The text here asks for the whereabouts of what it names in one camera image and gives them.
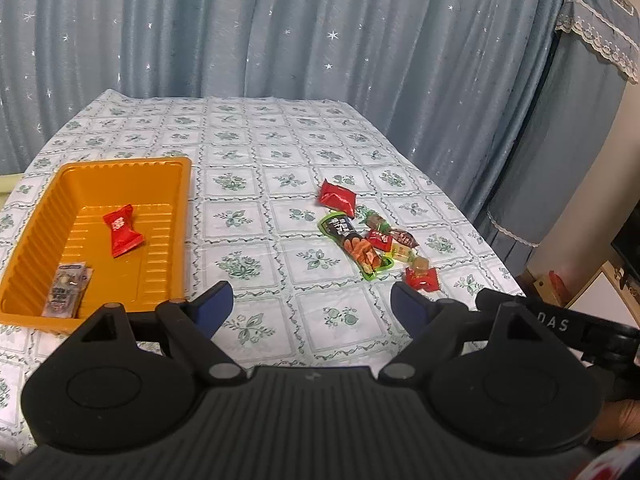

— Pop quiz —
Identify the long green snack packet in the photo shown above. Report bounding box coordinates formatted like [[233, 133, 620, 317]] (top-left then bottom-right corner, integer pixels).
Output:
[[318, 212, 394, 279]]

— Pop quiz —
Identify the red crinkled snack packet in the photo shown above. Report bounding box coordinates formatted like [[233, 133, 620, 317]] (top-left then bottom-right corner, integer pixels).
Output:
[[318, 178, 359, 219]]

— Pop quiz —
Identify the person's right hand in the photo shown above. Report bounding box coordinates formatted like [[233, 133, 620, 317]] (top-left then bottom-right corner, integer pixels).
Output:
[[592, 396, 640, 444]]

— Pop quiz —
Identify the small red twisted candy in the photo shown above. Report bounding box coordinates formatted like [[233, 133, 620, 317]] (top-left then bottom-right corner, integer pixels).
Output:
[[404, 266, 440, 292]]

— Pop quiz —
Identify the white cabinet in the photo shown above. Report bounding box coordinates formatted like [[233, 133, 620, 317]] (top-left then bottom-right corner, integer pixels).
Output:
[[565, 260, 640, 332]]

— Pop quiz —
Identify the clear grey snack packet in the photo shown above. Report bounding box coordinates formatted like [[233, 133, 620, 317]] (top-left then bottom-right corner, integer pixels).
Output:
[[41, 262, 94, 319]]

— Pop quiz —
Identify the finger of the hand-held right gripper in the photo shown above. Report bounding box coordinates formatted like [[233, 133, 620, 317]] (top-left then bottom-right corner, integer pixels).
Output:
[[474, 287, 506, 314]]

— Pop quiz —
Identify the blue lace-trimmed appliance cover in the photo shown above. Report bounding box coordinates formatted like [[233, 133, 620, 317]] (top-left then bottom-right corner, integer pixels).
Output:
[[472, 0, 640, 263]]

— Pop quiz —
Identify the red white patterned clothing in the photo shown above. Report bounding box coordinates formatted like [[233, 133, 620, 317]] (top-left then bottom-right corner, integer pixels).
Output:
[[587, 442, 640, 480]]

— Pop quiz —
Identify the cardboard box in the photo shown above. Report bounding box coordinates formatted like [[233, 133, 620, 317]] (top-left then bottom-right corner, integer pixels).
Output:
[[522, 266, 572, 309]]

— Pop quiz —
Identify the blue star curtain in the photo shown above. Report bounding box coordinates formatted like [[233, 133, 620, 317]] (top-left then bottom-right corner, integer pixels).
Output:
[[0, 0, 578, 213]]

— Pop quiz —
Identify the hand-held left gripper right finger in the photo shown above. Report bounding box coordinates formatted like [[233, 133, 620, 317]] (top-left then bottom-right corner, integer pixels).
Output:
[[378, 281, 554, 382]]

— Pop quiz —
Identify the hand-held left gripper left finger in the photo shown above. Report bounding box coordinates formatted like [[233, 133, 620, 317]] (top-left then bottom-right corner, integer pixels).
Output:
[[70, 281, 247, 384]]

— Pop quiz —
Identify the red snack packet white label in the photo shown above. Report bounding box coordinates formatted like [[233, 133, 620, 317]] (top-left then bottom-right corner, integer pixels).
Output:
[[102, 204, 146, 259]]

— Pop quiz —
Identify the black screen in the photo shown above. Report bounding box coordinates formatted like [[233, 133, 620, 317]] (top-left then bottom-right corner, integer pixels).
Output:
[[611, 210, 640, 287]]

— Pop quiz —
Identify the orange plastic tray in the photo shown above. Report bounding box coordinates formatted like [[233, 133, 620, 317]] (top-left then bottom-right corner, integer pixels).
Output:
[[0, 156, 194, 334]]

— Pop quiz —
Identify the small red square packet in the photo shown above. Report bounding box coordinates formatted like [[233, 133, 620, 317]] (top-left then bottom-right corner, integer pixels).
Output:
[[366, 229, 393, 252]]

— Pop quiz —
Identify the yellow wrapped candy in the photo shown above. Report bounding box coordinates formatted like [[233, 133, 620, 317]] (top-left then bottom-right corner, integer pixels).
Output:
[[385, 242, 416, 263]]

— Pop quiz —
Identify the floral checked tablecloth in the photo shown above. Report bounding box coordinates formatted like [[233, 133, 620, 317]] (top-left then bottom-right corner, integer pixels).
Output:
[[0, 89, 527, 463]]

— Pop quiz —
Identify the dark brown snack packet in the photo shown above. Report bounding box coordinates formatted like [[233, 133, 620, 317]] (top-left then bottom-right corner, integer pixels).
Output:
[[387, 227, 420, 250]]

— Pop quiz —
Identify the green brown wrapped candy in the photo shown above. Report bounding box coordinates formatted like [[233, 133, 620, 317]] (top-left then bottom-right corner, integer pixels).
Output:
[[356, 206, 393, 233]]

